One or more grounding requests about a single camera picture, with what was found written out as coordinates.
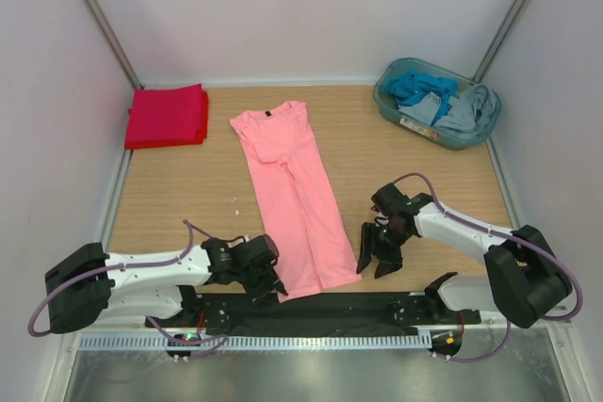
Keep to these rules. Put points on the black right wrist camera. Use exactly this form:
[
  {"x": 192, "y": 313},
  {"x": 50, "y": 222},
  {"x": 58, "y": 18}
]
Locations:
[{"x": 389, "y": 201}]

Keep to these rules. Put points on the pink t shirt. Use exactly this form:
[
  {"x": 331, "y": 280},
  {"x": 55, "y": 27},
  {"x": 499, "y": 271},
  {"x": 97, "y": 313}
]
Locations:
[{"x": 296, "y": 200}]

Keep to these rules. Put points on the grey blue t shirt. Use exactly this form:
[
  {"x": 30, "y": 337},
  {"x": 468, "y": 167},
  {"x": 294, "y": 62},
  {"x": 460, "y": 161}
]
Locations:
[{"x": 470, "y": 112}]

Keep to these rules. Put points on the aluminium post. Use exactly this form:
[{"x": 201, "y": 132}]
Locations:
[
  {"x": 98, "y": 16},
  {"x": 504, "y": 30}
]

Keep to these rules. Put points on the left rear aluminium post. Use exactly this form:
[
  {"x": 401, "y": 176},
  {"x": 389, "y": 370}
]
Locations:
[{"x": 98, "y": 16}]

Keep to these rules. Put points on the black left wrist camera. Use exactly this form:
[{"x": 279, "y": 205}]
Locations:
[{"x": 259, "y": 252}]

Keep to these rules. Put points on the white slotted cable duct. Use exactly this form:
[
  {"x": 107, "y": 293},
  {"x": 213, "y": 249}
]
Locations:
[{"x": 149, "y": 341}]

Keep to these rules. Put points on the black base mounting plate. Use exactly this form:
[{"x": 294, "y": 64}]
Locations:
[{"x": 323, "y": 315}]

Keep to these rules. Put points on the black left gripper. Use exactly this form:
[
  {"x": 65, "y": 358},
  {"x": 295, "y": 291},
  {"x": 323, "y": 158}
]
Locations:
[{"x": 261, "y": 293}]

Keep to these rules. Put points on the teal plastic bin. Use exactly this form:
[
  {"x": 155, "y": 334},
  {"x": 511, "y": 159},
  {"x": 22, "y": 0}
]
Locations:
[{"x": 388, "y": 109}]

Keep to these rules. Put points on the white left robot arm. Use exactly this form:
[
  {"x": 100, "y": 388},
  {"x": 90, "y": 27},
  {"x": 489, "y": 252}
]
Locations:
[{"x": 92, "y": 285}]

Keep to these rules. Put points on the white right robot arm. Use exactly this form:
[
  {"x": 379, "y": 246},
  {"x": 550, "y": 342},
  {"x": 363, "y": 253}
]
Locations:
[{"x": 521, "y": 280}]

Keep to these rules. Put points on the right rear aluminium post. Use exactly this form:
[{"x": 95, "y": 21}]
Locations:
[{"x": 504, "y": 30}]

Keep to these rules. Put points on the folded red t shirt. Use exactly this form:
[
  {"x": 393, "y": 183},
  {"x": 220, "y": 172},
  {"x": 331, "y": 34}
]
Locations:
[{"x": 205, "y": 115}]

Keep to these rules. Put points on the folded magenta t shirt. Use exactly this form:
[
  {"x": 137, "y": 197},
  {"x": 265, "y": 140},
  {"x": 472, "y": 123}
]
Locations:
[{"x": 162, "y": 115}]

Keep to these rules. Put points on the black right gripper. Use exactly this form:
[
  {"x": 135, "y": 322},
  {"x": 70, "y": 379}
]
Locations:
[{"x": 389, "y": 261}]

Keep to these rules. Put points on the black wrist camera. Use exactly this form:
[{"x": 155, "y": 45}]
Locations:
[
  {"x": 259, "y": 252},
  {"x": 389, "y": 201}
]

